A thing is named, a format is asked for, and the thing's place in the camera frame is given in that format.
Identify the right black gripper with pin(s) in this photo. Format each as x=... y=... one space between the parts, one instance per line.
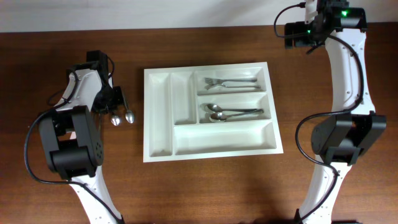
x=292 y=35

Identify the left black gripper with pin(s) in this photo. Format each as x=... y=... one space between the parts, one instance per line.
x=117 y=98

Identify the small metal teaspoon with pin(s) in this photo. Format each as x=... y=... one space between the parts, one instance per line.
x=115 y=119
x=129 y=115

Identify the metal fork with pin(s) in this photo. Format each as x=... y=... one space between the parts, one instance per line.
x=208 y=87
x=217 y=81

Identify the large metal spoon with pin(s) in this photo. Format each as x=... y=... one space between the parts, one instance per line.
x=221 y=117
x=213 y=108

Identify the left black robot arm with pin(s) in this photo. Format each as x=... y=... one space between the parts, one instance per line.
x=72 y=140

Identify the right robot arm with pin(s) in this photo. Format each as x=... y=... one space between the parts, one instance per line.
x=352 y=126

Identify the white plastic cutlery tray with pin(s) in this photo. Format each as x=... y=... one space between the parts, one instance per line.
x=176 y=127

